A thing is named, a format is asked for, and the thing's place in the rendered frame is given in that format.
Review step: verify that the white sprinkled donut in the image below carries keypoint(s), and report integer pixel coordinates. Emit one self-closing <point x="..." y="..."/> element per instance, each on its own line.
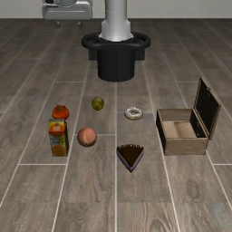
<point x="128" y="115"/>

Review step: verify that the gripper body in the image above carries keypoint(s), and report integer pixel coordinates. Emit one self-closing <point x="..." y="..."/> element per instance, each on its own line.
<point x="66" y="12"/>

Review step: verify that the pink peach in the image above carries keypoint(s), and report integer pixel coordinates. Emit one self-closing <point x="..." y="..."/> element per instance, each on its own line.
<point x="87" y="137"/>

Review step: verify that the orange juice carton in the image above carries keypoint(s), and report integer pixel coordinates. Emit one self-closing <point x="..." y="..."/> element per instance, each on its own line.
<point x="59" y="142"/>

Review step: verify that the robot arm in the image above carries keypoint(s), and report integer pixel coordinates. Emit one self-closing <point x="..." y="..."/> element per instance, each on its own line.
<point x="116" y="54"/>

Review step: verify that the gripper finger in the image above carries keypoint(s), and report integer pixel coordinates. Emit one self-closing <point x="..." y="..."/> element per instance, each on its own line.
<point x="57" y="23"/>
<point x="80" y="24"/>

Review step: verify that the wooden box lid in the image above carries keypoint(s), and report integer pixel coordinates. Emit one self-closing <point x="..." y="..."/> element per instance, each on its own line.
<point x="207" y="107"/>

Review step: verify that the red tomato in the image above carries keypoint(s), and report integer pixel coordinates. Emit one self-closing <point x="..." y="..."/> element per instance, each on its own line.
<point x="60" y="112"/>

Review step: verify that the green round fruit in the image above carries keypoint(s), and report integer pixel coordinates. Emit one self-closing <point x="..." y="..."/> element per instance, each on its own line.
<point x="98" y="103"/>

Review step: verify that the chocolate cake wedge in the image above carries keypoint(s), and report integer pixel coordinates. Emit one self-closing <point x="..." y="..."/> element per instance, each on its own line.
<point x="130" y="155"/>

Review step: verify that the wooden box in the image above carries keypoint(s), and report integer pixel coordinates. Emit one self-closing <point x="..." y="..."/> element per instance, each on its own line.
<point x="184" y="146"/>

